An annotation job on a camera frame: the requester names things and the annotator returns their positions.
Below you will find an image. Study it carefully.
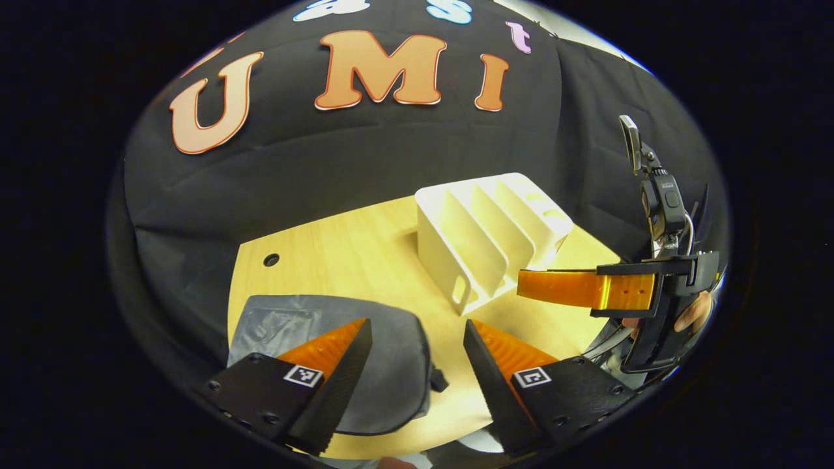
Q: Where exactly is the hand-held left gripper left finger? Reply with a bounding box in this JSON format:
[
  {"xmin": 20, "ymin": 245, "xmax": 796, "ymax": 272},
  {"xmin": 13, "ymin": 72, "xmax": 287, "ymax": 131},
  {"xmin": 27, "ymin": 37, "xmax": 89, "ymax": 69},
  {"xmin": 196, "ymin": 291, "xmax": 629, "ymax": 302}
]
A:
[{"xmin": 202, "ymin": 318, "xmax": 373, "ymax": 457}]

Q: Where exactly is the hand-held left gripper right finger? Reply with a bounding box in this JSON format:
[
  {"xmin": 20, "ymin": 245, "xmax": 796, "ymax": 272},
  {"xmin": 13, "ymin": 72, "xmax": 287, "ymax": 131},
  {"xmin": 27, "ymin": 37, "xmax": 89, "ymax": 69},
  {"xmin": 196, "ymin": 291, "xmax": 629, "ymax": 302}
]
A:
[{"xmin": 463, "ymin": 318, "xmax": 636, "ymax": 453}]

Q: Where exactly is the grey schoolbag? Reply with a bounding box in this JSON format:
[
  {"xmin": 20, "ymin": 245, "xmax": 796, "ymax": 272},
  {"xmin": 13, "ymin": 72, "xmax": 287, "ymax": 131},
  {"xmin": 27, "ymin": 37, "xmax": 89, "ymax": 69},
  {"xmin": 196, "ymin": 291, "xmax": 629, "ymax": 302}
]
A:
[{"xmin": 228, "ymin": 294, "xmax": 450, "ymax": 436}]

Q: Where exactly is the white bookshelf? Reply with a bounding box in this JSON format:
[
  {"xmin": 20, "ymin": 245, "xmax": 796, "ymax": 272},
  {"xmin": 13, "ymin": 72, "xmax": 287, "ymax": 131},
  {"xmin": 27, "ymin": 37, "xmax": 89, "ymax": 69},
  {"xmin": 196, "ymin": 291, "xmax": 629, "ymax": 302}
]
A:
[{"xmin": 415, "ymin": 173, "xmax": 575, "ymax": 317}]

